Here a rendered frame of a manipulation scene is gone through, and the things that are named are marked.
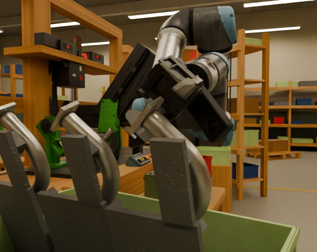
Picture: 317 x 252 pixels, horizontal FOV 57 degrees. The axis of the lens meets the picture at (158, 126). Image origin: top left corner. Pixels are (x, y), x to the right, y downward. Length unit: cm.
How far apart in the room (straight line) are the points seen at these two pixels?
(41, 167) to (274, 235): 49
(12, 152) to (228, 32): 68
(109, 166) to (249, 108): 388
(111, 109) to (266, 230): 132
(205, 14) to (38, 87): 113
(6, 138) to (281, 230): 55
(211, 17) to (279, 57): 978
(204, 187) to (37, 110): 148
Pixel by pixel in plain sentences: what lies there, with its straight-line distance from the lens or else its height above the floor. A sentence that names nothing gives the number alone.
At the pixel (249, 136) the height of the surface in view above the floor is 86.
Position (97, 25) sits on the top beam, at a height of 186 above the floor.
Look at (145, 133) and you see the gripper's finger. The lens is 45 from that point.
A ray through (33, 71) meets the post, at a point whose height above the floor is 142.
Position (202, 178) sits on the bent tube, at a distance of 39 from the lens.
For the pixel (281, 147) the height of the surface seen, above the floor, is 24.
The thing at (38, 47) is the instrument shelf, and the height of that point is 153.
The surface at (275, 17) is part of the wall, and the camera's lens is 1100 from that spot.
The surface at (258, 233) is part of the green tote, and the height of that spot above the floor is 93.
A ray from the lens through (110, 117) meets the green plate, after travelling 178.
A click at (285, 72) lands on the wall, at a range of 1065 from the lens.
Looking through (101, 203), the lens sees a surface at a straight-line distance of 49.
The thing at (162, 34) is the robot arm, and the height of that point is 142.
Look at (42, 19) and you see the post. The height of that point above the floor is 172.
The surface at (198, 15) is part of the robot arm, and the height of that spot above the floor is 149.
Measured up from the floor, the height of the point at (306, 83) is 211.
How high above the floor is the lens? 118
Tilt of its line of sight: 2 degrees down
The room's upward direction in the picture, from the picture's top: straight up
